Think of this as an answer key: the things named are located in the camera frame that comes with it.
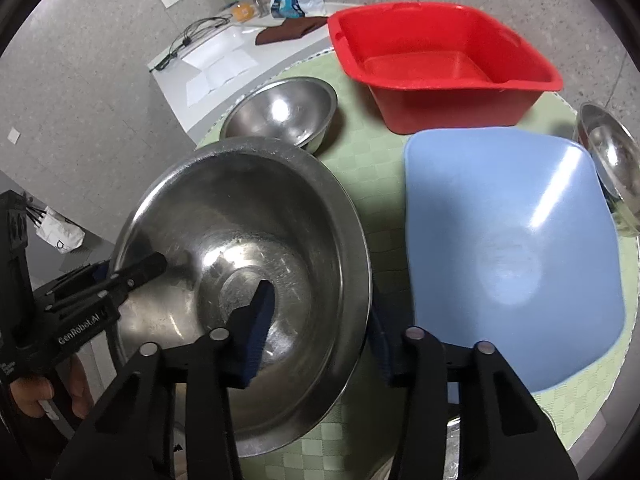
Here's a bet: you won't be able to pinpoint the chrome faucet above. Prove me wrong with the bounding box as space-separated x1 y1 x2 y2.
252 0 269 18

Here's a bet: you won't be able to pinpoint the white bag on floor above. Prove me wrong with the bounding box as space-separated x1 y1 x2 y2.
36 206 86 255

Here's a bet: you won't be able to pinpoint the person's left hand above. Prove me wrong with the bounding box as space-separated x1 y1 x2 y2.
10 354 93 419

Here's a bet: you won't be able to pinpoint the blue square plastic plate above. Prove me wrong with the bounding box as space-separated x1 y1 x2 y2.
404 127 626 392

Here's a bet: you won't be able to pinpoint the black cable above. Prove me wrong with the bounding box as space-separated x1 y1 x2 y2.
150 14 234 73

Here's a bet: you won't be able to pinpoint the small stainless steel bowl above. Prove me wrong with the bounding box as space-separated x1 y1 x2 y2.
219 77 337 154

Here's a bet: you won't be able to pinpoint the green checkered table mat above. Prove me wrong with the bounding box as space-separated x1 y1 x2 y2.
241 53 639 479

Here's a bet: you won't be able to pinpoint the large stainless steel bowl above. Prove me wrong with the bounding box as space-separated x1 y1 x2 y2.
106 138 372 457

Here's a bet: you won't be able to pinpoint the white paper sheets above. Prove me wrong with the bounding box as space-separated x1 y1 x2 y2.
186 49 258 106

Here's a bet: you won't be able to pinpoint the medium stainless steel bowl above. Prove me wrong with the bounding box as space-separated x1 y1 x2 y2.
574 102 639 237

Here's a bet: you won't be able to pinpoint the red plastic basin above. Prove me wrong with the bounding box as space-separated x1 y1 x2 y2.
328 1 563 134

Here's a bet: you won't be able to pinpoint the orange bottle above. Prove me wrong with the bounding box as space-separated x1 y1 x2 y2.
231 1 256 23

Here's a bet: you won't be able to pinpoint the white counter cabinet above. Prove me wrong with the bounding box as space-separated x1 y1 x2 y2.
149 15 332 143

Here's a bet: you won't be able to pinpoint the brown folded cloth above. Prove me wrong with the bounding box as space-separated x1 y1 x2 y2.
255 16 328 46

